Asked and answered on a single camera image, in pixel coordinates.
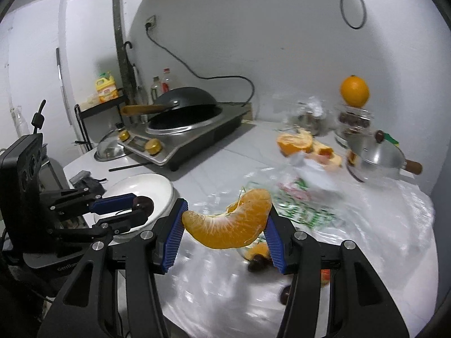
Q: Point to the whole orange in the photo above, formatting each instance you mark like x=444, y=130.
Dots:
x=355, y=91

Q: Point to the dark cherry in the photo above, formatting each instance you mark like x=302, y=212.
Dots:
x=144, y=204
x=284, y=295
x=259, y=263

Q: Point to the black chopstick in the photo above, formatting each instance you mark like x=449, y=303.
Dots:
x=120, y=168

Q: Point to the black metal rack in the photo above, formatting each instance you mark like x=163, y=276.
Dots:
x=112, y=107

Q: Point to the oil bottle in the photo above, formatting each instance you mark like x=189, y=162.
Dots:
x=156, y=89

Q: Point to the glass fruit container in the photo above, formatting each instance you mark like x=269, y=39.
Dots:
x=349, y=121

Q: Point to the small crumpled plastic bag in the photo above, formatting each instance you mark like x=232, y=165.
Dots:
x=311, y=114

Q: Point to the induction cooker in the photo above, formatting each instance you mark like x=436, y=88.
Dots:
x=173, y=146

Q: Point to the small steel lidded pot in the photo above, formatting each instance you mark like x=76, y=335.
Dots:
x=371, y=158

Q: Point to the printed clear plastic bag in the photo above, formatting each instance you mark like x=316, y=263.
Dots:
x=210, y=293

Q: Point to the orange peel piece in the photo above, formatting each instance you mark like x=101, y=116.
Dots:
x=325, y=155

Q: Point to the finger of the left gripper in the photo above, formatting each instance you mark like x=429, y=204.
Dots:
x=105, y=227
x=112, y=204

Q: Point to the black wok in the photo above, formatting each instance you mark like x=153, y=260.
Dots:
x=178, y=107

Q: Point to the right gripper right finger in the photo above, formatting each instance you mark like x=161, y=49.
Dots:
x=360, y=304

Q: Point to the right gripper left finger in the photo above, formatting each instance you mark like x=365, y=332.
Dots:
x=87, y=304

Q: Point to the red cap sauce bottle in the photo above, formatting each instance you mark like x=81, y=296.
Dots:
x=167, y=81

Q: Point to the peeled orange half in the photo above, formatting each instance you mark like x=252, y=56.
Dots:
x=290, y=144

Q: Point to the black umbrella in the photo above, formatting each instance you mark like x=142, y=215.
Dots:
x=136, y=88

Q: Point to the orange segment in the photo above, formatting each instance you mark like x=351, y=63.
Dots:
x=238, y=226
x=260, y=248

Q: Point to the red strawberry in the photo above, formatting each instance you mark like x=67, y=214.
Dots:
x=325, y=277

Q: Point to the steel pot lid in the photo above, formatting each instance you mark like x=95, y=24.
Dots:
x=110, y=148

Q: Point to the yellow detergent bottle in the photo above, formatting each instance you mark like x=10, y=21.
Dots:
x=106, y=87

